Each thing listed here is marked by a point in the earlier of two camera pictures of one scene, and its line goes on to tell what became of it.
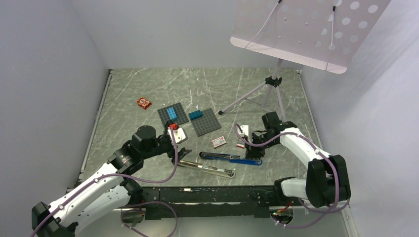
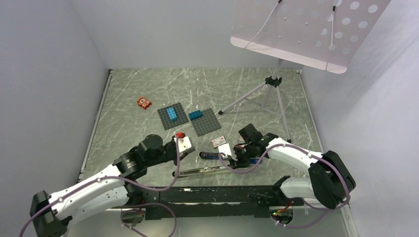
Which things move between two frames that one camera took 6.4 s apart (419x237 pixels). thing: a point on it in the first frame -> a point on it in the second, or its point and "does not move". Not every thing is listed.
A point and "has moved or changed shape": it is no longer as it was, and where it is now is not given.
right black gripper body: [262, 139] -> [242, 155]
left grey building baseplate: [181, 117] does not move
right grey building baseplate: [206, 124] does not move
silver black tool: [207, 169] has moved or changed shape
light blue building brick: [172, 113] does not move
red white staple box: [218, 141] does not move
